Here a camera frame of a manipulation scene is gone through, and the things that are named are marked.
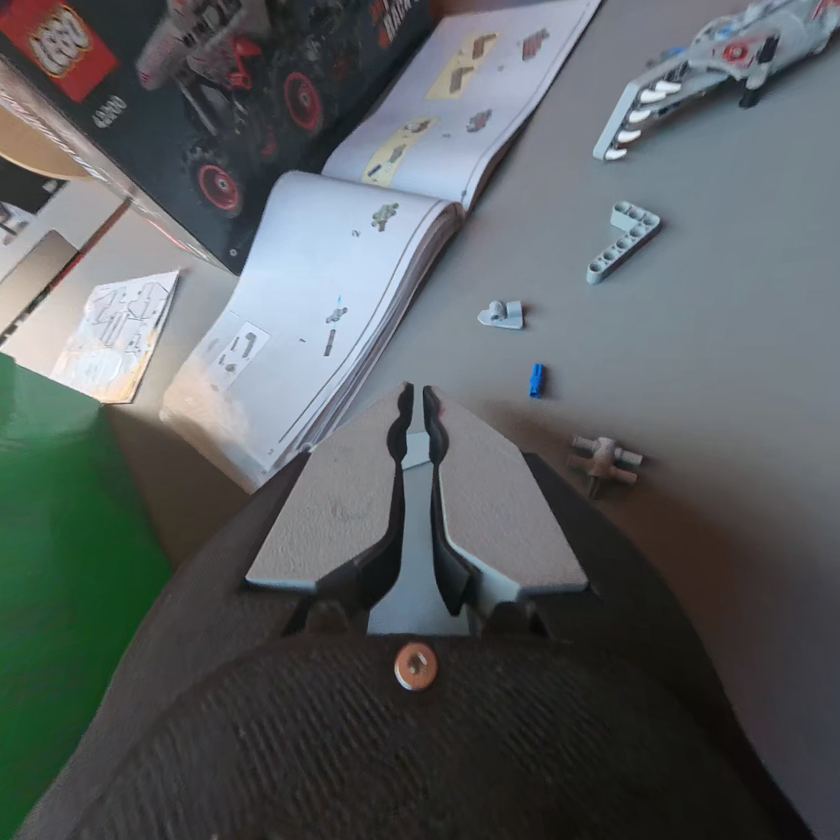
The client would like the tan round table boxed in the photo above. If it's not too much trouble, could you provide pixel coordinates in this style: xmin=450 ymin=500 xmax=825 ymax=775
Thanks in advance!
xmin=0 ymin=105 xmax=89 ymax=181

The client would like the grey lego connector with pins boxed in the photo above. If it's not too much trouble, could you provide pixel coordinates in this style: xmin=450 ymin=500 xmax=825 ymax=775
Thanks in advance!
xmin=567 ymin=435 xmax=644 ymax=500

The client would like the grey flat panel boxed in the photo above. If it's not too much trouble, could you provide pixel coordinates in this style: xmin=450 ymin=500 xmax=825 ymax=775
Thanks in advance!
xmin=0 ymin=230 xmax=80 ymax=336

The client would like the grey bent lego beam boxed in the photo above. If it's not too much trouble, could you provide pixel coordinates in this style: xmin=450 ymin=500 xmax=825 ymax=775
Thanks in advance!
xmin=586 ymin=201 xmax=662 ymax=286

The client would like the green board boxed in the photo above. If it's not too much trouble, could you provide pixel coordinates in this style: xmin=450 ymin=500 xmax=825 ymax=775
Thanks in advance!
xmin=0 ymin=351 xmax=175 ymax=840

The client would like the small grey lego wedge piece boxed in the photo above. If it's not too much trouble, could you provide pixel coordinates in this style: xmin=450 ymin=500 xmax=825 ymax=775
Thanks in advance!
xmin=477 ymin=300 xmax=526 ymax=330

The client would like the grey toothed lego model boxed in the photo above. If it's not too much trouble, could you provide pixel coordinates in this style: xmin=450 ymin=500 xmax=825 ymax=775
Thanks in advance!
xmin=592 ymin=0 xmax=840 ymax=163

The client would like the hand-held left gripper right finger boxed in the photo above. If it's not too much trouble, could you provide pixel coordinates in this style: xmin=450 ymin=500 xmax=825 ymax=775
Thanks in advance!
xmin=423 ymin=385 xmax=590 ymax=619

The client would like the white sticker sheet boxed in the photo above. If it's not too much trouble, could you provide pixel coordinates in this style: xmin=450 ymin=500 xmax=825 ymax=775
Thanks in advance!
xmin=51 ymin=269 xmax=181 ymax=404

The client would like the black lego set box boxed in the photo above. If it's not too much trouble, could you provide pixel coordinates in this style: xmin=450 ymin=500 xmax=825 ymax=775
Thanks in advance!
xmin=0 ymin=0 xmax=435 ymax=277

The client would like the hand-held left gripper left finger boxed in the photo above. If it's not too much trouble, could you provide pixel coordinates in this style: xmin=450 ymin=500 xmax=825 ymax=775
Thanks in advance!
xmin=246 ymin=382 xmax=416 ymax=613

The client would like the open instruction booklet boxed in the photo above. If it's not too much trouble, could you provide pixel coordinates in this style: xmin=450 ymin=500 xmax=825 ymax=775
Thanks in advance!
xmin=161 ymin=0 xmax=605 ymax=494

